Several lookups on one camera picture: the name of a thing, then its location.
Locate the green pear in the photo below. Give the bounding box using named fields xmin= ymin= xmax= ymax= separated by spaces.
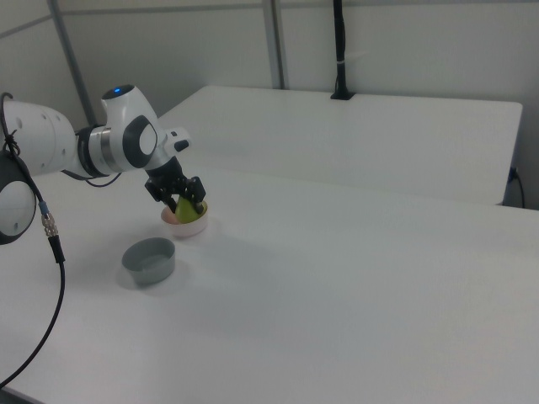
xmin=174 ymin=195 xmax=205 ymax=225

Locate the thick black cable with connector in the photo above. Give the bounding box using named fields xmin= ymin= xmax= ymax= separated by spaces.
xmin=0 ymin=92 xmax=67 ymax=389

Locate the pink plastic bowl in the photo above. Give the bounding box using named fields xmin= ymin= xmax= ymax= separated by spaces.
xmin=160 ymin=200 xmax=211 ymax=240

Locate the white side table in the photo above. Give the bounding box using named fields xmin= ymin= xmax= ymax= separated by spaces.
xmin=156 ymin=85 xmax=524 ymax=207

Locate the black power cable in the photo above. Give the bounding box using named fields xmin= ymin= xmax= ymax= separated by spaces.
xmin=508 ymin=167 xmax=526 ymax=208

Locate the black camera stand pole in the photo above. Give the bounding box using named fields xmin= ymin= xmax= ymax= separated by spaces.
xmin=330 ymin=0 xmax=357 ymax=101

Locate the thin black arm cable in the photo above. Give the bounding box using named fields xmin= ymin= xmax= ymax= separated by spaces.
xmin=61 ymin=167 xmax=122 ymax=189

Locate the grey partition corner post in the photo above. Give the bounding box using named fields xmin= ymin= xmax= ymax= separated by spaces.
xmin=47 ymin=0 xmax=96 ymax=127

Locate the grey plastic bowl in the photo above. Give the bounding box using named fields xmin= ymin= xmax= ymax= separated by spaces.
xmin=121 ymin=237 xmax=177 ymax=288

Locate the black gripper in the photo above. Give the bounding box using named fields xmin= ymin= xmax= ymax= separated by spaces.
xmin=144 ymin=156 xmax=208 ymax=214

